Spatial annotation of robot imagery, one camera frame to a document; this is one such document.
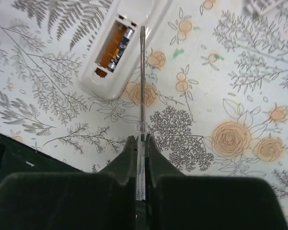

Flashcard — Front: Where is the clear handle small screwdriver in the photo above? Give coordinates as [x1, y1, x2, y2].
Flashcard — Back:
[136, 26, 146, 201]

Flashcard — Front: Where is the floral patterned table mat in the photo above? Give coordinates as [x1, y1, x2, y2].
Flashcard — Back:
[0, 0, 288, 230]

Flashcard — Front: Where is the black orange battery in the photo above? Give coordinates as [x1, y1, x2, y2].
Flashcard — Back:
[108, 27, 134, 72]

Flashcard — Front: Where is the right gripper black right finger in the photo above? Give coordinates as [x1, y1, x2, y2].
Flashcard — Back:
[145, 136, 288, 230]

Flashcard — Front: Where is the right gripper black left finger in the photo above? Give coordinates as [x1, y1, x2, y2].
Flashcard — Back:
[0, 136, 136, 230]

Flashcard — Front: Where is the white remote control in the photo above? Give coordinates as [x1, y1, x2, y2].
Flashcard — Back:
[78, 0, 172, 100]

